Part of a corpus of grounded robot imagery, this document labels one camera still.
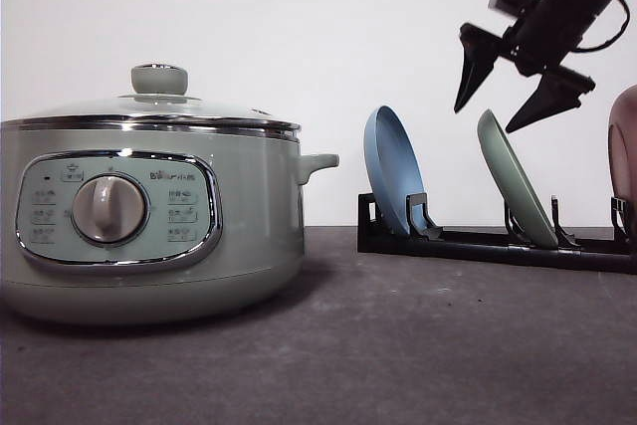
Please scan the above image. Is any green electric steamer pot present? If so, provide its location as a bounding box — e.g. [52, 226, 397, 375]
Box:
[2, 115, 339, 325]

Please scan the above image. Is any pink plate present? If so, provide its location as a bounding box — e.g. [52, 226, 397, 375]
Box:
[607, 84, 637, 221]

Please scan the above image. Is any green plate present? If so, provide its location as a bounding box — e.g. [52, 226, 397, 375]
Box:
[477, 109, 558, 250]

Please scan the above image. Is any glass steamer lid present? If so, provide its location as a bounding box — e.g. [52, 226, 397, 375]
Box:
[0, 63, 303, 141]

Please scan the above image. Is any black dish rack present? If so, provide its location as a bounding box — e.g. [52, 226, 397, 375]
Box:
[358, 193, 637, 273]

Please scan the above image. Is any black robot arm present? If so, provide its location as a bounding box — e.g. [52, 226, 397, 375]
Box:
[453, 0, 614, 133]

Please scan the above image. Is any blue plate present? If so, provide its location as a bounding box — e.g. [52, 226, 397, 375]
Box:
[363, 106, 429, 234]

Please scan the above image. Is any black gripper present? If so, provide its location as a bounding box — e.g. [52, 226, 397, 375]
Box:
[454, 0, 612, 132]

